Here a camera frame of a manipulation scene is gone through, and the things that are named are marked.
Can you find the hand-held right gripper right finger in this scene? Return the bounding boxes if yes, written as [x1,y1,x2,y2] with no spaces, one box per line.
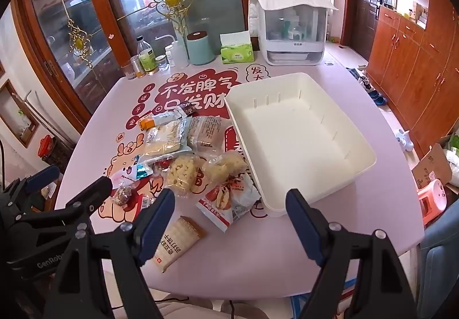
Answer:
[285,188,417,319]

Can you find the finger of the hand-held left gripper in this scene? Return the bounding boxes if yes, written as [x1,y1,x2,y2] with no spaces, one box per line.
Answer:
[7,177,113,234]
[0,165,61,219]

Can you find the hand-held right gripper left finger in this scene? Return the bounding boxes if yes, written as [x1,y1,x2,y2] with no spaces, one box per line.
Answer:
[45,188,176,319]

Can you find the beige biscuit packet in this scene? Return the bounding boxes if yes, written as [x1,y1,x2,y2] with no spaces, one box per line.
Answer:
[152,216,207,274]

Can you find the clear nut cluster packet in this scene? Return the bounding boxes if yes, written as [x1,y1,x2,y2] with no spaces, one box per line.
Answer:
[111,186,133,207]

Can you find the red snack packet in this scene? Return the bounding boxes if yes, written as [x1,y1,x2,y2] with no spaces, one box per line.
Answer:
[133,193,156,210]

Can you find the blue white snack packet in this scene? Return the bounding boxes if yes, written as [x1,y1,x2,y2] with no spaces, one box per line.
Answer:
[134,161,155,180]

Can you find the clear bag yellow puffed snack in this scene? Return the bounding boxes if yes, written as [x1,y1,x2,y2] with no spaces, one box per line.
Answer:
[201,152,248,191]
[166,155,209,198]

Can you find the small red candy packet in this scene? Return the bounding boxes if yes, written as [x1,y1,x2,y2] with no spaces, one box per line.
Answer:
[152,158,173,176]

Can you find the red white fruit print packet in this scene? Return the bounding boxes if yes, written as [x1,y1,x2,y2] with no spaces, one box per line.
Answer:
[195,176,262,232]

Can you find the white plastic bin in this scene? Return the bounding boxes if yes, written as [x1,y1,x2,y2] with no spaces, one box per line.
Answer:
[224,73,377,217]

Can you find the orange white snack packet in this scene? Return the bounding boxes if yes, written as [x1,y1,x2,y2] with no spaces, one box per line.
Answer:
[138,113,180,131]

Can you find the brown cake packet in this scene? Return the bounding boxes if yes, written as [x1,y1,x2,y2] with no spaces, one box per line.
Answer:
[186,116,223,151]

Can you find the red container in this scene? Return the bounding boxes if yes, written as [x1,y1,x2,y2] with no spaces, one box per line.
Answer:
[38,136,56,158]

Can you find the pink plastic stool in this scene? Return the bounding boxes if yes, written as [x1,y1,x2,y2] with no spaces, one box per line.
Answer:
[418,179,447,226]

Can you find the white toy figure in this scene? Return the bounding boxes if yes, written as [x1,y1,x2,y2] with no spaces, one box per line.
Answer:
[395,129,415,152]

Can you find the cardboard box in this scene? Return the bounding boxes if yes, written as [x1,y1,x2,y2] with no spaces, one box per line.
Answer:
[412,143,453,189]

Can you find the blue cloth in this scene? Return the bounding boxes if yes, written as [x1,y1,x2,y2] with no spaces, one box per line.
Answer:
[418,212,459,319]

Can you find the clear bottle green label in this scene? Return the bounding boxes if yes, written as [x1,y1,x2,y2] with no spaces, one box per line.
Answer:
[135,36,160,75]

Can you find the blue slippers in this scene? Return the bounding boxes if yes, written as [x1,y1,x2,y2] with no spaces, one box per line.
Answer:
[369,90,388,106]

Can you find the white plastic bag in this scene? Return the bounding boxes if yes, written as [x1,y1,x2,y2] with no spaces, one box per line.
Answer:
[443,149,459,187]

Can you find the white squeeze bottle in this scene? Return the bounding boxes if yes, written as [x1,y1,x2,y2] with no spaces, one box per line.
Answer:
[156,34,189,69]

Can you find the teal canister brown lid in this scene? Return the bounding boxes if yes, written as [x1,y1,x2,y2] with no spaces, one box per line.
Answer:
[186,30,216,66]

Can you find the green tissue box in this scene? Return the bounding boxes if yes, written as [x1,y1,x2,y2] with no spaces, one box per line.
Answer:
[219,32,254,64]

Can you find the white sterilizer cabinet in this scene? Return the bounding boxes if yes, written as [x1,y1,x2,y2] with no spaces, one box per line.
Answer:
[249,0,339,67]

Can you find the wooden cabinet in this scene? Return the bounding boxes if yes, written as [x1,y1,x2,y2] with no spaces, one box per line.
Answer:
[366,0,459,158]

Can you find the dark wooden door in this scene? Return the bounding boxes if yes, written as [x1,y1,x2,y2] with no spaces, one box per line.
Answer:
[341,0,384,62]

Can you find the wooden wall frame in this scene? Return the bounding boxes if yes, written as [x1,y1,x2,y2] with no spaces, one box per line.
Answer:
[0,79,40,148]

